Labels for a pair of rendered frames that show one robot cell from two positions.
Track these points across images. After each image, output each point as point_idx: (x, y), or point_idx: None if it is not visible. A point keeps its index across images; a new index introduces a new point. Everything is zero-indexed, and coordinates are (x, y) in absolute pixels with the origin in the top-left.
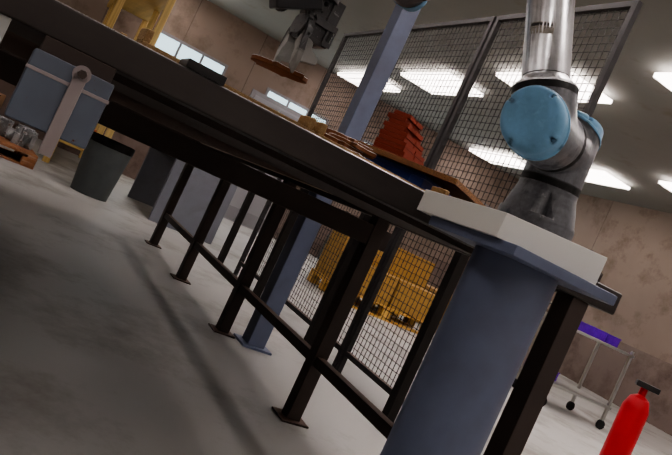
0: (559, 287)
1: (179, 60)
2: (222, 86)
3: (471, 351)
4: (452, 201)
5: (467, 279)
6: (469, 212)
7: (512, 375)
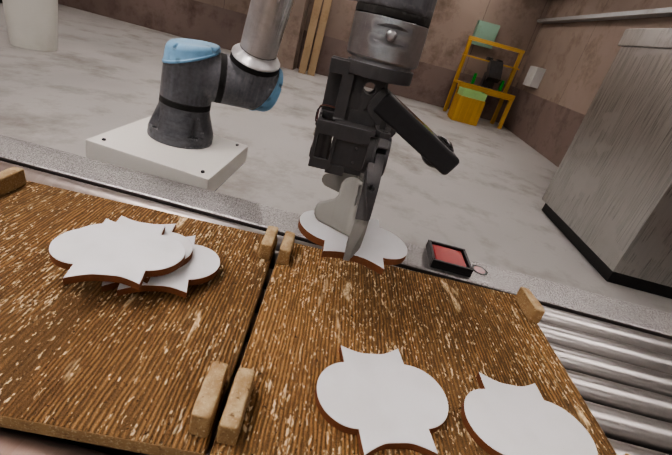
0: None
1: (476, 286)
2: (425, 248)
3: None
4: (226, 167)
5: None
6: (235, 163)
7: None
